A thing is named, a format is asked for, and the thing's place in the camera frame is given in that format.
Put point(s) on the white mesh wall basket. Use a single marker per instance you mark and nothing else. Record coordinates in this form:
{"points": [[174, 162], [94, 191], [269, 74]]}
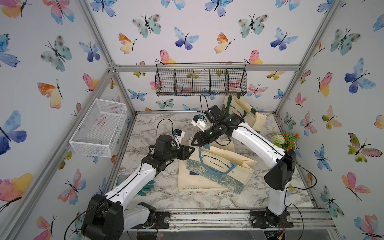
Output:
{"points": [[100, 128]]}

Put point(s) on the green handled canvas tote bag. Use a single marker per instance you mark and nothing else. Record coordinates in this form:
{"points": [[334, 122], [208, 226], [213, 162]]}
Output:
{"points": [[236, 104]]}

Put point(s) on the green rubber glove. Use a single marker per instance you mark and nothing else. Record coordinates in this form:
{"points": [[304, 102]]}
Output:
{"points": [[143, 192]]}

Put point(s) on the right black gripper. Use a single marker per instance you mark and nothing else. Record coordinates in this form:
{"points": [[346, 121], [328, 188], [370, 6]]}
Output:
{"points": [[199, 137]]}

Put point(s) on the potted artificial flower plant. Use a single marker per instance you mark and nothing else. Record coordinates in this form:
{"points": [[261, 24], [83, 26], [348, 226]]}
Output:
{"points": [[286, 141]]}

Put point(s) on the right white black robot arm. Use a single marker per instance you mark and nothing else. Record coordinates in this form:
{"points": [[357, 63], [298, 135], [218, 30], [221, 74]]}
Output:
{"points": [[282, 166]]}

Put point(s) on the starry night canvas tote bag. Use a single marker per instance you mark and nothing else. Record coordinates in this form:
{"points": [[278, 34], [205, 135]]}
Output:
{"points": [[191, 181]]}

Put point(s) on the black wire wall basket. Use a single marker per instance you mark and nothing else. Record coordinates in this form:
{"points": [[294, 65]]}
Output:
{"points": [[195, 79]]}

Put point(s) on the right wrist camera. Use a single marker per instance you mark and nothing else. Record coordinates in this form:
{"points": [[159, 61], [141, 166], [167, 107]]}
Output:
{"points": [[200, 122]]}

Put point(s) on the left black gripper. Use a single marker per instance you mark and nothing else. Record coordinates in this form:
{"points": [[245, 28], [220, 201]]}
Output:
{"points": [[183, 155]]}

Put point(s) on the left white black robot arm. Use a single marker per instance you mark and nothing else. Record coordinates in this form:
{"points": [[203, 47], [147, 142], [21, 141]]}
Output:
{"points": [[126, 192]]}

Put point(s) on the blue handled canvas tote bag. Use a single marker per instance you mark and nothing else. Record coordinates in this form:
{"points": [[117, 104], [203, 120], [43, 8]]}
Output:
{"points": [[226, 169]]}

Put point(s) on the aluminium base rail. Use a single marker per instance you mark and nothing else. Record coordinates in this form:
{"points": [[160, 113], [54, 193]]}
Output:
{"points": [[201, 220]]}

